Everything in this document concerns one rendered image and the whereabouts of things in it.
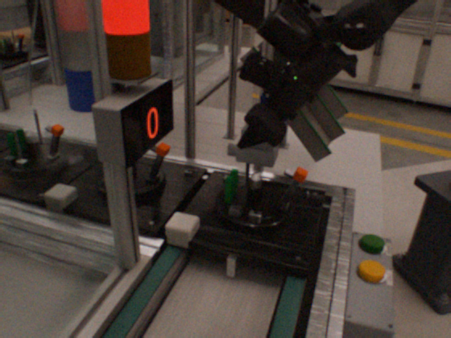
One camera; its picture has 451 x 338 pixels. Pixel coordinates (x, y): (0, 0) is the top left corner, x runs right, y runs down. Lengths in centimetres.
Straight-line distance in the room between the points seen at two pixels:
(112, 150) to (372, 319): 41
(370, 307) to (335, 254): 12
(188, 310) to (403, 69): 425
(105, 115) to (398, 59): 433
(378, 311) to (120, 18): 50
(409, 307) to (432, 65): 401
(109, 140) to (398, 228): 70
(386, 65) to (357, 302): 417
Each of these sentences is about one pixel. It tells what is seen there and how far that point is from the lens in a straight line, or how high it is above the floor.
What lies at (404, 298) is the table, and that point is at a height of 86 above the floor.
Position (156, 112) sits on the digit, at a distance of 50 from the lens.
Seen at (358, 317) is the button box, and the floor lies 96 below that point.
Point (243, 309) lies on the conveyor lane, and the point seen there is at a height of 92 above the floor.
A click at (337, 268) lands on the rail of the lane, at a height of 96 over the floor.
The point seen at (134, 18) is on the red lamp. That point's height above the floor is 133.
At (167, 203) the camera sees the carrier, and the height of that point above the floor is 97.
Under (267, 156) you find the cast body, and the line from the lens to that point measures 64.
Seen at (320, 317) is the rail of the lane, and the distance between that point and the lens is 58.
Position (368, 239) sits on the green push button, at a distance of 71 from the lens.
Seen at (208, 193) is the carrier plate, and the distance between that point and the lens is 78.
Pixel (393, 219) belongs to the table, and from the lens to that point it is 99.
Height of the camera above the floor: 139
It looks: 29 degrees down
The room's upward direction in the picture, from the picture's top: 2 degrees clockwise
